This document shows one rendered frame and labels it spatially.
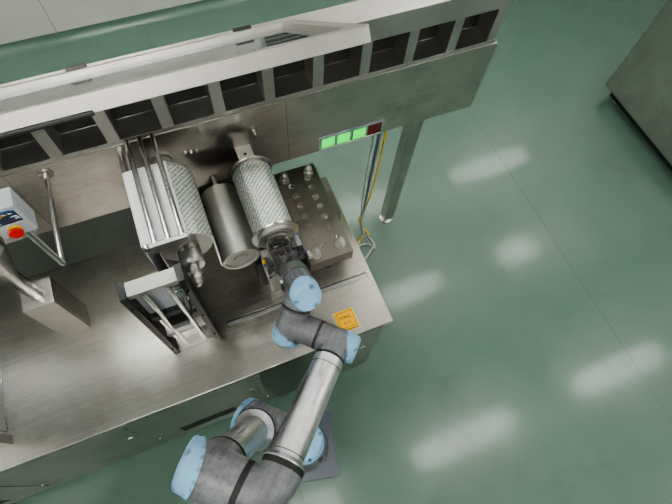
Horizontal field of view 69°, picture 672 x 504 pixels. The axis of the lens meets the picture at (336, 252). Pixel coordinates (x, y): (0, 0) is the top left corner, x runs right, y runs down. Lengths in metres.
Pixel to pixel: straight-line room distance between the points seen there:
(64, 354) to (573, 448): 2.35
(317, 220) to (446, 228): 1.40
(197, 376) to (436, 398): 1.37
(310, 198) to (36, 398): 1.13
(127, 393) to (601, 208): 2.88
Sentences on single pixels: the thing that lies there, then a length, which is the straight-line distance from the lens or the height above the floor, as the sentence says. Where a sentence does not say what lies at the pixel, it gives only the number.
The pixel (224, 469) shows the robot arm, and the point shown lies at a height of 1.51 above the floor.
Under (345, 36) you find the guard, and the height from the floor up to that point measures 1.98.
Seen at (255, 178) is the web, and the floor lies 1.31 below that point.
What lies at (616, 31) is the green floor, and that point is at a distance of 4.69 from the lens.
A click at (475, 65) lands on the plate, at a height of 1.36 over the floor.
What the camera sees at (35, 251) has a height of 1.05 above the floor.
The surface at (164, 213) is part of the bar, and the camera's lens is 1.37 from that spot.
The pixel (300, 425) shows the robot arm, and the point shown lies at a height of 1.46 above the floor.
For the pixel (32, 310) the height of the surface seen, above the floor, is 1.16.
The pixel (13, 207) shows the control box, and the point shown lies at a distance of 1.17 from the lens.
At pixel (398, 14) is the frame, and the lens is 1.51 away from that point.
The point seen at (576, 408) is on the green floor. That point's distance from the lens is 2.94.
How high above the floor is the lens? 2.58
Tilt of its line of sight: 65 degrees down
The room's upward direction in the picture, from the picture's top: 6 degrees clockwise
